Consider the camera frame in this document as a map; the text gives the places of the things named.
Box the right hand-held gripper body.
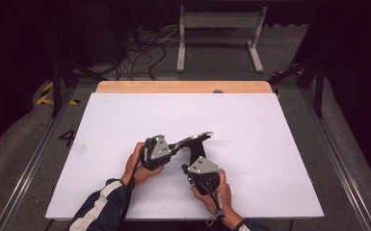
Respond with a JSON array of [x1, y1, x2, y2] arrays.
[[186, 155, 224, 196]]

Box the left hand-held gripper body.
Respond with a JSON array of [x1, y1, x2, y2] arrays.
[[140, 134, 173, 172]]

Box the black cloth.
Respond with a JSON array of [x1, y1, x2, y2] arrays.
[[184, 134, 212, 168]]

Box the person's right hand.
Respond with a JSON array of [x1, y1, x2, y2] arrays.
[[190, 169, 233, 222]]

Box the person's left hand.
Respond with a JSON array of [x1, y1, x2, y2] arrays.
[[120, 141, 166, 188]]

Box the wooden table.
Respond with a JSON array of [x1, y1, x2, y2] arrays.
[[94, 80, 275, 95]]

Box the white board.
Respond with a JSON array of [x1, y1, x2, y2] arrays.
[[44, 92, 325, 222]]

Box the white metal stand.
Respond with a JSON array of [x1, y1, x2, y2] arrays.
[[175, 4, 269, 74]]

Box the black metal stand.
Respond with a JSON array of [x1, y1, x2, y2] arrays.
[[45, 6, 108, 119], [267, 57, 328, 119]]

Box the yellow black floor tape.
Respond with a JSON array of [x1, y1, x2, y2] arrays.
[[35, 80, 80, 107]]

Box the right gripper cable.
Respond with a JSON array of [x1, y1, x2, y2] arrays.
[[199, 181, 226, 227]]

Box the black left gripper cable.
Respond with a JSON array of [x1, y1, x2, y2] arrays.
[[117, 143, 151, 231]]

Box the black floor cables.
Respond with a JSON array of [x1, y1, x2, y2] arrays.
[[114, 27, 182, 82]]

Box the aluminium floor rail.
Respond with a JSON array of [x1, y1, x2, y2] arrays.
[[0, 86, 79, 231], [299, 86, 371, 231]]

